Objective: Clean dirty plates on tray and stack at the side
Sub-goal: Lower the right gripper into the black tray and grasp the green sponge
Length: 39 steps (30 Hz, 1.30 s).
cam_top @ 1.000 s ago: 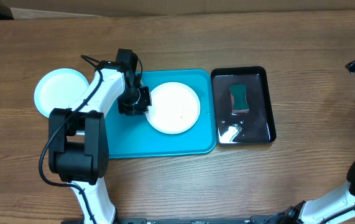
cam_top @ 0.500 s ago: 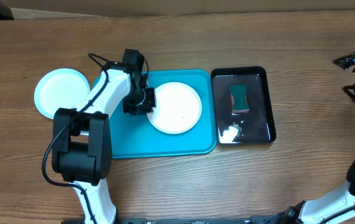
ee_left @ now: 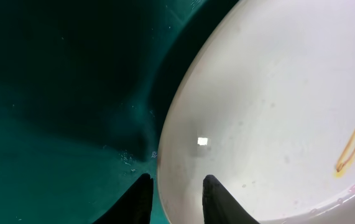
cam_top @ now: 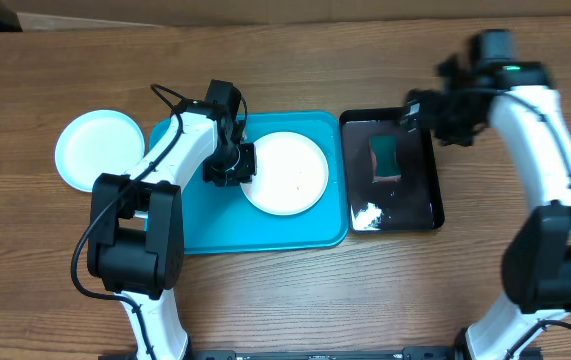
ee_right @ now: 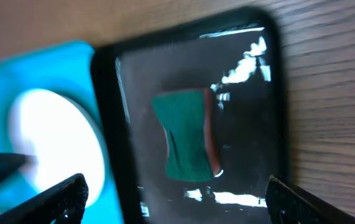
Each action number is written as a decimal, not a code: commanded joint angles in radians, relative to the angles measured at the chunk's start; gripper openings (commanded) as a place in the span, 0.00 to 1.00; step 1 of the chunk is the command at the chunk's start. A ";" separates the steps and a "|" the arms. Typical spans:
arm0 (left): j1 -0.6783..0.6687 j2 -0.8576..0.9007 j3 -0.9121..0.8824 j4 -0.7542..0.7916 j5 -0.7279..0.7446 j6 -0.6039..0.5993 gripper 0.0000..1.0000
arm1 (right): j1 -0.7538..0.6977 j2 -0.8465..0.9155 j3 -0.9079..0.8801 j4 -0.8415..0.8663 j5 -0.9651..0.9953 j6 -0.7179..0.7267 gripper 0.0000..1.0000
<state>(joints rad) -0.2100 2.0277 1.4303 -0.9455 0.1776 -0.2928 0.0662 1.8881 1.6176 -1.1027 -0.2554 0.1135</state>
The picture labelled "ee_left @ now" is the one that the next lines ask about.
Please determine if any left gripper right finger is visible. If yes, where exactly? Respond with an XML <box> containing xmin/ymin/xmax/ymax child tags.
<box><xmin>202</xmin><ymin>175</ymin><xmax>259</xmax><ymax>224</ymax></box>

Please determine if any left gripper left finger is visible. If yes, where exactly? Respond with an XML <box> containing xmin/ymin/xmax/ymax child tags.
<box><xmin>93</xmin><ymin>173</ymin><xmax>154</xmax><ymax>224</ymax></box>

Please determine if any white pink plate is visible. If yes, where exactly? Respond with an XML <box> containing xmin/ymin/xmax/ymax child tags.
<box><xmin>157</xmin><ymin>0</ymin><xmax>355</xmax><ymax>223</ymax></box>

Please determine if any teal plastic tray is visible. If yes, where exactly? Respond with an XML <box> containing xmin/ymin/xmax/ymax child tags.
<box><xmin>0</xmin><ymin>1</ymin><xmax>234</xmax><ymax>223</ymax></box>

